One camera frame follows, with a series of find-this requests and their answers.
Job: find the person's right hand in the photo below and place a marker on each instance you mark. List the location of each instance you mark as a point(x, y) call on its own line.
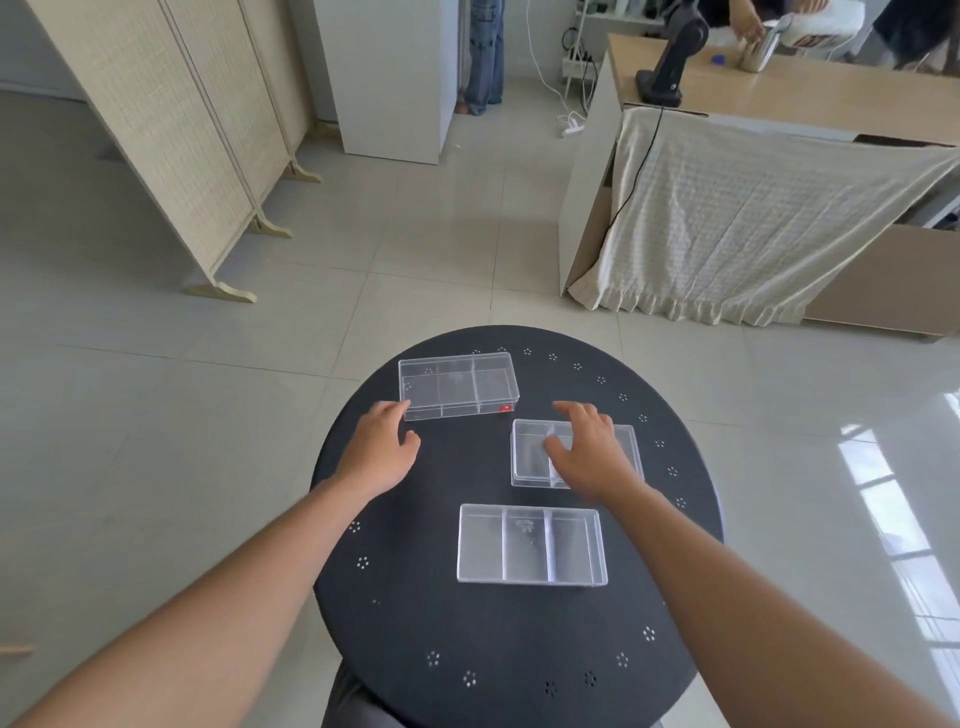
point(600, 461)

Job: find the person's left hand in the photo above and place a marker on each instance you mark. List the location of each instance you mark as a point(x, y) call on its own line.
point(371, 454)

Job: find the person's right thumb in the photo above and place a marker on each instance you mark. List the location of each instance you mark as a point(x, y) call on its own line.
point(557, 448)

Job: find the person's left thumb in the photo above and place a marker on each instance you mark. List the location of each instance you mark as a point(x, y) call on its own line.
point(409, 448)

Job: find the person's left forearm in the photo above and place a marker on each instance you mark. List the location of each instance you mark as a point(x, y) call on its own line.
point(225, 592)

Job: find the person's right forearm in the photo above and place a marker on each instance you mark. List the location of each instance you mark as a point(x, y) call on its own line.
point(742, 607)

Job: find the clear lidded compartment box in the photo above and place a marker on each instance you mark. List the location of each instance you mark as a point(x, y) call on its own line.
point(529, 454)

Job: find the clear box with red item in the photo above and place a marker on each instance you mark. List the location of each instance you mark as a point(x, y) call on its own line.
point(457, 386)

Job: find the clear open compartment box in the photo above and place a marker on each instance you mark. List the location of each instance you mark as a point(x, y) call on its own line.
point(529, 546)

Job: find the person's grey trousers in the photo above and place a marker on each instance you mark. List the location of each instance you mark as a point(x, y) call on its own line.
point(360, 705)

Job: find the cream draped cloth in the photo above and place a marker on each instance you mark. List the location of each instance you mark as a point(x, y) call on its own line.
point(750, 225)

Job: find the white cabinet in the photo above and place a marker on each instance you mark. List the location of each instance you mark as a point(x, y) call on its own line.
point(390, 75)

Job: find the white power strip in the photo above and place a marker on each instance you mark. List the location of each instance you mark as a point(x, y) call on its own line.
point(577, 61)

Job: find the beige woven folding screen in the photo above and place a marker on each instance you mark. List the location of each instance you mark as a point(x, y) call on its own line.
point(172, 127)

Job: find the light wooden desk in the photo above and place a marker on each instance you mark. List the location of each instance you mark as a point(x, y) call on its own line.
point(795, 94)

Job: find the wooden screen foot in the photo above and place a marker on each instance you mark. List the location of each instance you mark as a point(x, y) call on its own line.
point(15, 650)

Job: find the metal cup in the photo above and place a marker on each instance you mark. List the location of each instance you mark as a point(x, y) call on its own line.
point(761, 51)

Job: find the white container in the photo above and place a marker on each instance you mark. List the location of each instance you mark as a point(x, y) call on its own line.
point(825, 26)

